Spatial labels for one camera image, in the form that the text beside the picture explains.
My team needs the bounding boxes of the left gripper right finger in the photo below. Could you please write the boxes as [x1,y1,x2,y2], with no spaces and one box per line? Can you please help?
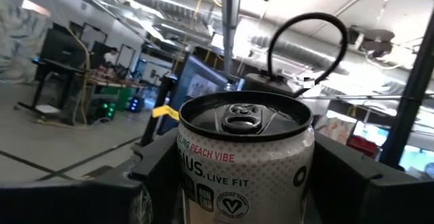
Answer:
[307,132,434,224]

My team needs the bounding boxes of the wooden work table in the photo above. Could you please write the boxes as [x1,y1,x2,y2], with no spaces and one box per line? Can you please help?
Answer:
[84,74,146,91]

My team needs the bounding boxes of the black box blue lights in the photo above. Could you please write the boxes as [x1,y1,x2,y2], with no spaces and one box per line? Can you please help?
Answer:
[127,95,143,113]

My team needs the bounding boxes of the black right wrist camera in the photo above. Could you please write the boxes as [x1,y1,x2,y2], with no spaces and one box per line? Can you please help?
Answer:
[242,72,302,98]

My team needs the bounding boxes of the yellow hanging cable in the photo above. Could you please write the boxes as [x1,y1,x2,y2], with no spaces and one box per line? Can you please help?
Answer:
[66,26,92,126]

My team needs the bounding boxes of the yellow paper tag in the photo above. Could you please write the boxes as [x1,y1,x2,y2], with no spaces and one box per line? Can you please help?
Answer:
[151,105,180,122]

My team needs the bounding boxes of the black stand pole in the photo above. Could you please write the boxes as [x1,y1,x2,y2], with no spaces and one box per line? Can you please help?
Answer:
[138,74,177,149]

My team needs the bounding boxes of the black camera cable loop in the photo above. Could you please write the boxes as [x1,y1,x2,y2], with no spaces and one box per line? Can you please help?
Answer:
[266,12,349,99]

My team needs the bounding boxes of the silver ceiling duct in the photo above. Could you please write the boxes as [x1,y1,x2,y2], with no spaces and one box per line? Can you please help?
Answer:
[247,35,350,75]

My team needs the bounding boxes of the grey metal pole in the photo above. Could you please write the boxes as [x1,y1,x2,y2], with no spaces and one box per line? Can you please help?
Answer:
[220,0,244,79]

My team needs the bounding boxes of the green bin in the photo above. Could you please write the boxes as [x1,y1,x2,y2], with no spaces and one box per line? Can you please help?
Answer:
[100,86,133,113]

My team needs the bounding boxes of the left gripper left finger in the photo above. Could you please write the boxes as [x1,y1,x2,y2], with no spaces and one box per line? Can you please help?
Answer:
[0,127,181,224]

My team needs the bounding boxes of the black box green lights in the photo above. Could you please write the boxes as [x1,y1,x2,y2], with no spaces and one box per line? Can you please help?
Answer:
[94,100,118,122]

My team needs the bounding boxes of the black standing desk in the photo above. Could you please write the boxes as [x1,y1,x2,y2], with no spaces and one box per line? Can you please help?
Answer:
[15,26,92,116]

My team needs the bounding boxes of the pale cardboard box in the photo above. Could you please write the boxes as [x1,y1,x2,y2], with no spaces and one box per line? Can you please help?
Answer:
[315,110,359,145]

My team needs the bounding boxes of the black frame post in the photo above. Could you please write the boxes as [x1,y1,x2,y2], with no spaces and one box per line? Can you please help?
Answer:
[378,12,434,170]

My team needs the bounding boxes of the white Celsius Peach Vibe can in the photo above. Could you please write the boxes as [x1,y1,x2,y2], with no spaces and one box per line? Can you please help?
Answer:
[176,90,315,224]

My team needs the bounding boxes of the blue display board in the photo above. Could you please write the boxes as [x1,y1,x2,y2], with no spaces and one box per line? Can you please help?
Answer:
[157,54,238,135]

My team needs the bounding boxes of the red box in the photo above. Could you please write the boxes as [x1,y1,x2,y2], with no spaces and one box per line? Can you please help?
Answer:
[345,134,380,159]

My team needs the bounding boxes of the person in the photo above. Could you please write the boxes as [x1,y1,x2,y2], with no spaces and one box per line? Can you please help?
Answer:
[101,46,119,67]

